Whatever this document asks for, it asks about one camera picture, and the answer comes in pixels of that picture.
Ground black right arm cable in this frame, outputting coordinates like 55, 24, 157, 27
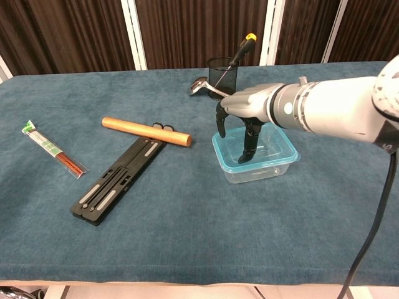
337, 151, 399, 299

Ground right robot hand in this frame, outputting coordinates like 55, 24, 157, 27
215, 83, 283, 165

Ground black mesh pen holder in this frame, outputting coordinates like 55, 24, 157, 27
207, 56, 238, 101

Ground white partition post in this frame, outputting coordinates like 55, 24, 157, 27
259, 0, 286, 66
0, 55, 14, 83
322, 0, 349, 63
120, 0, 148, 71

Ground black folding stand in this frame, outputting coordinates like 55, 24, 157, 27
70, 123, 175, 227

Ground blue plastic lid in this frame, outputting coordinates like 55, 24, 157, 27
211, 126, 302, 174

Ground teal table cloth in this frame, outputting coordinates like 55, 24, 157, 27
0, 60, 399, 286

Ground clear plastic container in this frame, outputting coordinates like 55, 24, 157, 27
218, 154, 294, 185

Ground packaged red chopsticks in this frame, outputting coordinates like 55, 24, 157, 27
21, 120, 90, 180

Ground steel ladle black handle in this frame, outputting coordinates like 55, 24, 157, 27
189, 76, 233, 99

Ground black yellow screwdriver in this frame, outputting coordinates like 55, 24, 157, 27
216, 33, 258, 88

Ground wooden rolling pin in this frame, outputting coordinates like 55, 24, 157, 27
102, 116, 193, 147

